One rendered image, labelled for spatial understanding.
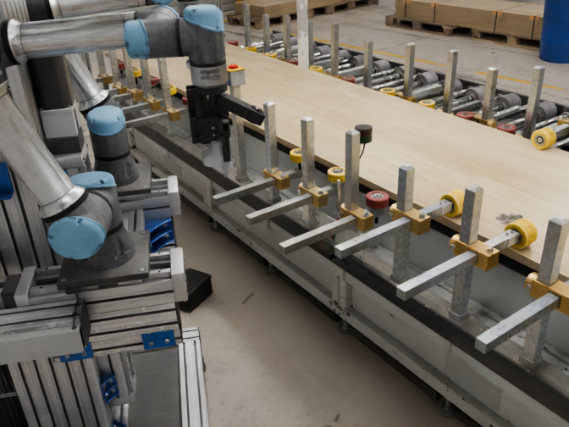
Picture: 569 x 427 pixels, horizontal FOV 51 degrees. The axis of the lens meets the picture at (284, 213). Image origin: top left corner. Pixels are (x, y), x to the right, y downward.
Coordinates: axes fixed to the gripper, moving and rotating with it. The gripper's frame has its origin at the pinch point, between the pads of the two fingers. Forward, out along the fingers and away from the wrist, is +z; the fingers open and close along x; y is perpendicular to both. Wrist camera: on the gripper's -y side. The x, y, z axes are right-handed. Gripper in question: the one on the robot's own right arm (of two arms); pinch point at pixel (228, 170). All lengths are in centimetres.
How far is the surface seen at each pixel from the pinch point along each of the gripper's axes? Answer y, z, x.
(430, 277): -50, 36, 3
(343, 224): -41, 46, -48
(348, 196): -44, 40, -55
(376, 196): -55, 41, -56
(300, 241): -24, 46, -40
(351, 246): -34, 36, -18
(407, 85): -111, 39, -172
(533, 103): -142, 31, -104
